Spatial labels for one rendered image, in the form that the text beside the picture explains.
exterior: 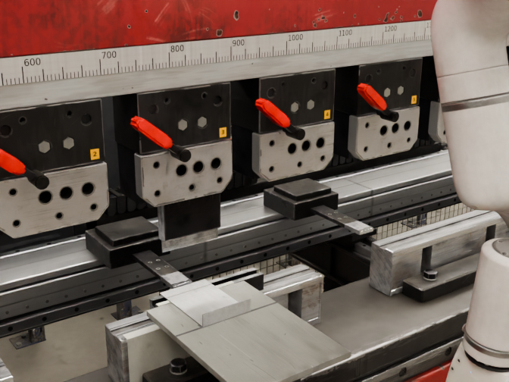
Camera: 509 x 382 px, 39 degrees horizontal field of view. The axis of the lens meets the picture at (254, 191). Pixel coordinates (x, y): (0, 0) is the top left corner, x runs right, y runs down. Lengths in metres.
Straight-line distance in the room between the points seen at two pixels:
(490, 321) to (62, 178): 0.59
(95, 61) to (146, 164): 0.16
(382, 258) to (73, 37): 0.77
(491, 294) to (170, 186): 0.46
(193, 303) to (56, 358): 1.85
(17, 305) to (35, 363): 1.63
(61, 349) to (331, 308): 1.77
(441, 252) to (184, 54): 0.75
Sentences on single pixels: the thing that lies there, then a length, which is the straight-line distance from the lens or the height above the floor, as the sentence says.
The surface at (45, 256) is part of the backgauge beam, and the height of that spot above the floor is 0.98.
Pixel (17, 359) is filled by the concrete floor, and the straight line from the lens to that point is 2.99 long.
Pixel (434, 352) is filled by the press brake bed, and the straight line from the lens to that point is 1.43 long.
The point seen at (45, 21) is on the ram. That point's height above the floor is 1.44.
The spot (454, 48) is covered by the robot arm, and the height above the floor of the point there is 1.41.
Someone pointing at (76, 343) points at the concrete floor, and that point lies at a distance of 3.04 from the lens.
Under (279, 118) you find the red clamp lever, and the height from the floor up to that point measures 1.29.
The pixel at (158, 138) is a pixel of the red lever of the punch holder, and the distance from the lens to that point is 0.97.
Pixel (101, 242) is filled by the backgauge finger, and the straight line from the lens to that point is 1.32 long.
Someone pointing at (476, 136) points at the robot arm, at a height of 1.30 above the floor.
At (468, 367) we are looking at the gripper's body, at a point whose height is 0.98.
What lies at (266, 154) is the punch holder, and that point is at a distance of 1.12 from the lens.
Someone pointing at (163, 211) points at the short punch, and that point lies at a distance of 1.10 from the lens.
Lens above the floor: 1.54
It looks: 20 degrees down
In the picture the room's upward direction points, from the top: straight up
